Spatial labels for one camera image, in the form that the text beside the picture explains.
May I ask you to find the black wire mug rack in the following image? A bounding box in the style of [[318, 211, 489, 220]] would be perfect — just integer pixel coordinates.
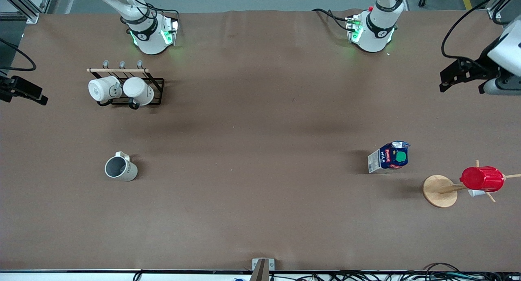
[[87, 60, 164, 110]]

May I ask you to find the aluminium frame profile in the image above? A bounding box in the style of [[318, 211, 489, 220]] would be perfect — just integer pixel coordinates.
[[0, 0, 55, 24]]

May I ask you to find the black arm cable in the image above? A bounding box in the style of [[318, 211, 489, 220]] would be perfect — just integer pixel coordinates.
[[441, 0, 521, 62], [0, 37, 37, 72]]

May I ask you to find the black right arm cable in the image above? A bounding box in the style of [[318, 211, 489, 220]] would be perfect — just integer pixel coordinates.
[[0, 37, 37, 72]]

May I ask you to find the wooden mug tree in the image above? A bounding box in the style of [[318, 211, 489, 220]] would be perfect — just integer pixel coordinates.
[[422, 160, 521, 209]]

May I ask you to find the white ceramic mug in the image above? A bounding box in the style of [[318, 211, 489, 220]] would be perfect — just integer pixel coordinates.
[[88, 76, 123, 104], [123, 77, 155, 110]]

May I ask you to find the blue milk carton green cap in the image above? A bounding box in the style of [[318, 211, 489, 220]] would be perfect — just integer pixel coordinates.
[[368, 141, 411, 174]]

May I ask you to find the grey ribbed mug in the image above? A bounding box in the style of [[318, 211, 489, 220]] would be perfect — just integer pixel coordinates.
[[105, 151, 138, 182]]

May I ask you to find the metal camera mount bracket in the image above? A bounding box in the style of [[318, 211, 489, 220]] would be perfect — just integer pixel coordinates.
[[249, 258, 276, 281]]

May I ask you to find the black left base cable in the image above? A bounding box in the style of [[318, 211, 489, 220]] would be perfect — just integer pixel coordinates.
[[312, 8, 353, 32]]

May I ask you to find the black floor cable bundle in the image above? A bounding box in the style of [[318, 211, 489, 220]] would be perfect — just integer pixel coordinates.
[[285, 263, 521, 281]]

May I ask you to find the red ribbed cup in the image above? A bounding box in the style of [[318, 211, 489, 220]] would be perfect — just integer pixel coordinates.
[[460, 166, 505, 193]]

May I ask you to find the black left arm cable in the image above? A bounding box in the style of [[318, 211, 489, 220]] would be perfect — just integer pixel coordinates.
[[441, 0, 521, 62]]

